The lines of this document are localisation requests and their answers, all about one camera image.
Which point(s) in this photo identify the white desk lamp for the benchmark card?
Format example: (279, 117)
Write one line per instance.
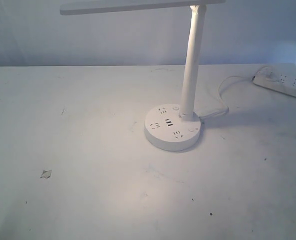
(170, 127)

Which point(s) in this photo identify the small torn tape scrap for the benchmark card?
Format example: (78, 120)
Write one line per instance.
(46, 174)

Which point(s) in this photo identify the white power strip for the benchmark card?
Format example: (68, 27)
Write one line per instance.
(281, 79)

